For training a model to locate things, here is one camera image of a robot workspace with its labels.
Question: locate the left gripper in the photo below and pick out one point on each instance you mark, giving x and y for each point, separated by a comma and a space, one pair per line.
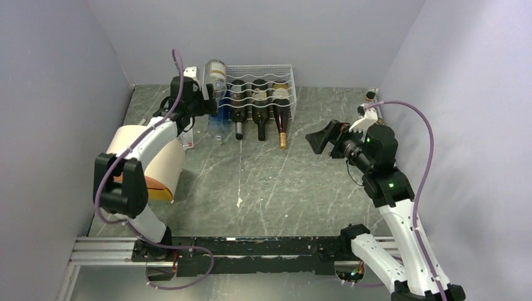
209, 106

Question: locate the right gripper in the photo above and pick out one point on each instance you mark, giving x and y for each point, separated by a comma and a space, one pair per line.
336, 131

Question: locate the clear bottle blue seal label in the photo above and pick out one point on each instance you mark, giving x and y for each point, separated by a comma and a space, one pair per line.
214, 81

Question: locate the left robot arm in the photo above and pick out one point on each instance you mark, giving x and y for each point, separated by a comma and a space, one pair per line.
120, 191

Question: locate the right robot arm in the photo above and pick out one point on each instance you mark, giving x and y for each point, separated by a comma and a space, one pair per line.
417, 275

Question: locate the blue bottle bottom row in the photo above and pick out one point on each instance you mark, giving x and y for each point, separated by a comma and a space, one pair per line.
219, 126

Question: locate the dark bottle silver cap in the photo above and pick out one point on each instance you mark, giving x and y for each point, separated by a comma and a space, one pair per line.
238, 112

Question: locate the dark green bottle black cap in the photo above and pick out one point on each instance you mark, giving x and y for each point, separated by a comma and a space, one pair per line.
260, 111

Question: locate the red wine bottle gold cap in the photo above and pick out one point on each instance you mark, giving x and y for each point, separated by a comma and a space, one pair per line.
281, 110

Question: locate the white paper card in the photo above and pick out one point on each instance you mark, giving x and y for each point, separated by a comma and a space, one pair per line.
187, 139

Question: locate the cream orange bread box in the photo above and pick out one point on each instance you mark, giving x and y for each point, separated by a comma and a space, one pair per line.
163, 172

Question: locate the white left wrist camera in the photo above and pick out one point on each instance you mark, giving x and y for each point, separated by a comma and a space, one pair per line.
193, 72

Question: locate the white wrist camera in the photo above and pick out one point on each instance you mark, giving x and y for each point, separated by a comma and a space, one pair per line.
367, 117
193, 72

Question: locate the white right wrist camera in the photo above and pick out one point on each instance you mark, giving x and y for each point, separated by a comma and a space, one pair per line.
367, 117

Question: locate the white wire wine rack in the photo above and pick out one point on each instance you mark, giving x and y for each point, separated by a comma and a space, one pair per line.
269, 73

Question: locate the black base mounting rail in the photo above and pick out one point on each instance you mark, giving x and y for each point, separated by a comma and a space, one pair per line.
223, 255

